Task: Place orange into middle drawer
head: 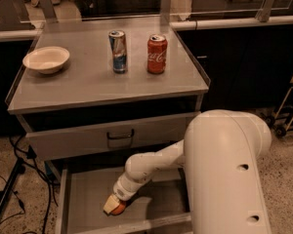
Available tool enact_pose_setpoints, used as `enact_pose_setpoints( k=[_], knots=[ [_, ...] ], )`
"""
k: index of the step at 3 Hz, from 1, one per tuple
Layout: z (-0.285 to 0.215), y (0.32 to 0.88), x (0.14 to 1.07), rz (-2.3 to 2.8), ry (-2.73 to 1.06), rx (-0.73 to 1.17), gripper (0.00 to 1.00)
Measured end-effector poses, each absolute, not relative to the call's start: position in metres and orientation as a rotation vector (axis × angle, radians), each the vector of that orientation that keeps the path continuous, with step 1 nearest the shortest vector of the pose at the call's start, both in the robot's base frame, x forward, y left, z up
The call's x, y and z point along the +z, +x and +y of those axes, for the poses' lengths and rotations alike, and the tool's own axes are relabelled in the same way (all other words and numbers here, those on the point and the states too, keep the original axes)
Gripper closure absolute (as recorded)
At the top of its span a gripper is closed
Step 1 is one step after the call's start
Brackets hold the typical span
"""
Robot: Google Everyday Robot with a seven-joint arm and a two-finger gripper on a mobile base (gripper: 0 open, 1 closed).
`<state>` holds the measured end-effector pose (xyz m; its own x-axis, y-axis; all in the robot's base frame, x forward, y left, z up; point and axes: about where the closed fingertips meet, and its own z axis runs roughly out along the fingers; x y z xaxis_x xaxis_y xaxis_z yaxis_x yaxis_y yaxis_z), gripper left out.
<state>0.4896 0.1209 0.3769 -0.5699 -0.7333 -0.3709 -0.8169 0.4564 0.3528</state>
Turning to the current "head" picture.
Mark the blue silver drink can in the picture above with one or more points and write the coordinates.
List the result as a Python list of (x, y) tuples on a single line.
[(117, 40)]

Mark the wheeled cart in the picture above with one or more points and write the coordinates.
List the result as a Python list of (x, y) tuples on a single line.
[(281, 119)]

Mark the orange fruit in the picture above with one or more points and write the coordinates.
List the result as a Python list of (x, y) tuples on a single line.
[(119, 209)]

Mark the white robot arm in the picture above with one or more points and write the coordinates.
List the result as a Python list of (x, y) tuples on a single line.
[(219, 156)]

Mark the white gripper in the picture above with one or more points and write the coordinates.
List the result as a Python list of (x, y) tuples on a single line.
[(123, 192)]

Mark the grey drawer cabinet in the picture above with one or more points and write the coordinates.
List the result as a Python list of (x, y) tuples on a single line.
[(88, 92)]

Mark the white rail pipe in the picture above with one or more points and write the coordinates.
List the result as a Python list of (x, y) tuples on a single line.
[(228, 23)]

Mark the black stand leg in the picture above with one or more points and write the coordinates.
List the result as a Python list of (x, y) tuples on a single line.
[(5, 194)]

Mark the white bowl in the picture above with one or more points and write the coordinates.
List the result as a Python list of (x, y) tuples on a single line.
[(46, 60)]

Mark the top grey drawer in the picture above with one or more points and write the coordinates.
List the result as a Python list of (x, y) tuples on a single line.
[(85, 140)]

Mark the red cola can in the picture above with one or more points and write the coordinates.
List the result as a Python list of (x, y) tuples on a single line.
[(156, 53)]

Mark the open middle grey drawer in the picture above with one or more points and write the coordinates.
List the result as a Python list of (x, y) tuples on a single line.
[(160, 207)]

